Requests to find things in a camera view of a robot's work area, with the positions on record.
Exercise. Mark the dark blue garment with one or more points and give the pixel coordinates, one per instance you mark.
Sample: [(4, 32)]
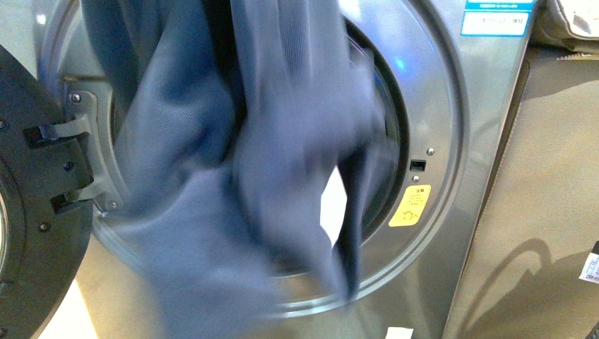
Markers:
[(250, 133)]

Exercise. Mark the grey front-load washing machine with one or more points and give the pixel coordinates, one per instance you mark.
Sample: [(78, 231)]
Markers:
[(446, 99)]

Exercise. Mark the black washing machine door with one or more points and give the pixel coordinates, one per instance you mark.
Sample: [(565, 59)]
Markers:
[(44, 232)]

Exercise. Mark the orange warning sticker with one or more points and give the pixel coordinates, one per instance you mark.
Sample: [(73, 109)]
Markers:
[(411, 207)]

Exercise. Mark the white square sticker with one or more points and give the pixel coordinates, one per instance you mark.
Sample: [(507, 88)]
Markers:
[(399, 333)]

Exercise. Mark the grey door hinge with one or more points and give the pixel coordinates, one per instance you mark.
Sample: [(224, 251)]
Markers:
[(89, 104)]

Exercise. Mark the blue white energy label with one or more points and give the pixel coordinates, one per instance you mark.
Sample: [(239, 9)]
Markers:
[(496, 18)]

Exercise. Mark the white barcode tag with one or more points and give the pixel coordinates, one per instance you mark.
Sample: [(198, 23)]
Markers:
[(589, 271)]

